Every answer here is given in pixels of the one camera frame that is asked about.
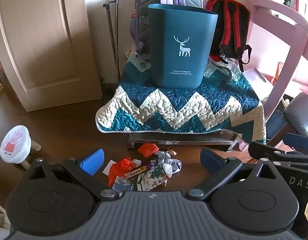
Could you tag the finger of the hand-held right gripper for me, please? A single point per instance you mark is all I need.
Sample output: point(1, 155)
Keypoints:
point(297, 140)
point(266, 151)

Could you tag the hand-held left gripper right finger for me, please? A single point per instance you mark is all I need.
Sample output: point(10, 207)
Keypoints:
point(211, 160)

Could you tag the black chair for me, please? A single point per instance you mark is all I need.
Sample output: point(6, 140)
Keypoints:
point(301, 115)

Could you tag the orange box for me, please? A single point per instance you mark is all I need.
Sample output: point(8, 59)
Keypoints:
point(279, 72)

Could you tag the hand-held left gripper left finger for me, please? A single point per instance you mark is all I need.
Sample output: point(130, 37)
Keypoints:
point(92, 162)

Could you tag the small red snack packet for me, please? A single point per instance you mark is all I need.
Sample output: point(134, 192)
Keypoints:
point(172, 152)

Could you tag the grey crumpled tissue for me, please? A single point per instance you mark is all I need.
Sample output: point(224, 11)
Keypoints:
point(162, 156)

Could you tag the teal and white zigzag quilt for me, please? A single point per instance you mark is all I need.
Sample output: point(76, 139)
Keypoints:
point(169, 97)

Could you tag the low metal bench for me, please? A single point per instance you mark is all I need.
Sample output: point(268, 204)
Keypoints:
point(181, 138)

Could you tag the orange foam fruit net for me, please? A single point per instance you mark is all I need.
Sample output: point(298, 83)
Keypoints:
point(147, 150)

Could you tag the orange plastic bag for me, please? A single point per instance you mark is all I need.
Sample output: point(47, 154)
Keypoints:
point(121, 167)

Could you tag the purple and grey backpack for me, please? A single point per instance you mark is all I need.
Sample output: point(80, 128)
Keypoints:
point(144, 17)

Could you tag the pile of trash wrappers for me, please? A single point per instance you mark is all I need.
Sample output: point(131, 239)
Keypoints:
point(154, 178)

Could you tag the white and purple cookie wrapper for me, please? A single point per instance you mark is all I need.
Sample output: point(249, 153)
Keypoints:
point(175, 165)

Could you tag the black and red backpack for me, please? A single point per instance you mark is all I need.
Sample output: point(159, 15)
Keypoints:
point(231, 27)

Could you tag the long yellow stick wrapper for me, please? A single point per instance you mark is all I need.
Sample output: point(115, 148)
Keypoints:
point(136, 172)

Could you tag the crumpled clear plastic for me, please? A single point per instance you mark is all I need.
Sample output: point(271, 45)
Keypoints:
point(136, 162)

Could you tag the dark printed box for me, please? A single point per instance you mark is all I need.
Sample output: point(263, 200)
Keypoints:
point(286, 102)

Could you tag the blue and clear packet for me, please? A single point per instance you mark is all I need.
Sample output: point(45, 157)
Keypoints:
point(120, 185)

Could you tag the stool with cartoon pig cover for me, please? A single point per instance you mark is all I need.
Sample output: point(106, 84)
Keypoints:
point(15, 142)

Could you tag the teal bin with deer print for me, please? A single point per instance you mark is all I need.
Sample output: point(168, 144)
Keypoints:
point(181, 30)

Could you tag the pink wooden furniture frame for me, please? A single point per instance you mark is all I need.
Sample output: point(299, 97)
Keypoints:
point(294, 55)

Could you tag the flat white paper piece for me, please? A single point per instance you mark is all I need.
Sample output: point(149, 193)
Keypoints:
point(109, 166)

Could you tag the beige panelled door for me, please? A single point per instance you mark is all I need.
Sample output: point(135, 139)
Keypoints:
point(43, 42)

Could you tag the white paper sheets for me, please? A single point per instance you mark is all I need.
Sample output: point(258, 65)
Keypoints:
point(256, 80)

